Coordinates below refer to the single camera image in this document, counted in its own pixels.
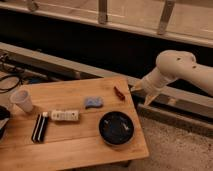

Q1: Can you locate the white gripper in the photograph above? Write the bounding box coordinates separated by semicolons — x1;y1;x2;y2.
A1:
130;67;175;106

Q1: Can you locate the black object at left edge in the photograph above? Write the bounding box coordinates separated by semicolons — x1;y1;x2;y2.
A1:
0;106;10;139

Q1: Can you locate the metal bracket right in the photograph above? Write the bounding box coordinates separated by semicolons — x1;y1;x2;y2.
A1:
157;0;176;35

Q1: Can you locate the dark ceramic bowl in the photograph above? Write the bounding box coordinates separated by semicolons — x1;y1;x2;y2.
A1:
99;111;134;146

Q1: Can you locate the black white striped case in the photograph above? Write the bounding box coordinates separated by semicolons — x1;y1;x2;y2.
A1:
31;112;49;143

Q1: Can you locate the white plastic cup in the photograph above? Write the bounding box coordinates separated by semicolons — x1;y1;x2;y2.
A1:
10;90;33;113

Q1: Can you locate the metal bracket middle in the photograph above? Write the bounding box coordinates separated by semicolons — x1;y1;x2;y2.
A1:
98;0;107;24

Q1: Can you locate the black cable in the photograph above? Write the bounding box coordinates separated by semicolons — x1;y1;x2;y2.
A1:
0;53;26;94

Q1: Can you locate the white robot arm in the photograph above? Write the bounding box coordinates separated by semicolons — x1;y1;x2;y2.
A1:
130;50;213;106

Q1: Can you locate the blue sponge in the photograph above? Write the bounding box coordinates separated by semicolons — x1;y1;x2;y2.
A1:
84;97;103;109

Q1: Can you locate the metal bracket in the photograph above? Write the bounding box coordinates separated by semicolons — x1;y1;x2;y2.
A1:
157;0;176;35
98;0;107;24

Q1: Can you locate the small red brown object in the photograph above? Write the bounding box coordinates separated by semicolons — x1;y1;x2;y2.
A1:
114;86;125;101

